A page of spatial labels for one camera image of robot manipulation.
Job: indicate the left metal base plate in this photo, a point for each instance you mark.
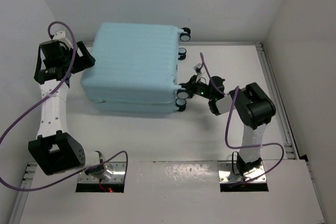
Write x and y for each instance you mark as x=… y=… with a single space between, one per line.
x=109 y=173

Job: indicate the light blue suitcase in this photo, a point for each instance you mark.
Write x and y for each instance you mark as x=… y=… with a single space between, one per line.
x=136 y=68

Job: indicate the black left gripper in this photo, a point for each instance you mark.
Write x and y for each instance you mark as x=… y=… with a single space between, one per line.
x=84 y=62

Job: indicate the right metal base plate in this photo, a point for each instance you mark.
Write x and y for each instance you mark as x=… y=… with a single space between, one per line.
x=228 y=174

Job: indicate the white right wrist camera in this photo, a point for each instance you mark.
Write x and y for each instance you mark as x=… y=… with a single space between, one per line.
x=199 y=69

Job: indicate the metal base plate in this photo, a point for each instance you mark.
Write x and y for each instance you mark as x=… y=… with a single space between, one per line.
x=228 y=174
x=109 y=173

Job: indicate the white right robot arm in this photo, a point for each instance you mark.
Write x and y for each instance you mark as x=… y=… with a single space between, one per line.
x=254 y=107

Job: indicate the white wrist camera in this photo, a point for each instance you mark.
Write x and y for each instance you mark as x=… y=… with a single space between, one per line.
x=61 y=36
x=199 y=69

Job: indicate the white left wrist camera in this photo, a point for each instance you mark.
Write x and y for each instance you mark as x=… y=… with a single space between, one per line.
x=61 y=36

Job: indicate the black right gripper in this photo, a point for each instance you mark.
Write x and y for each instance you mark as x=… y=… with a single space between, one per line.
x=190 y=86

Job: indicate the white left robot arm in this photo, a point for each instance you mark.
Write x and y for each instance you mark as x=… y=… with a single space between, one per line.
x=54 y=149

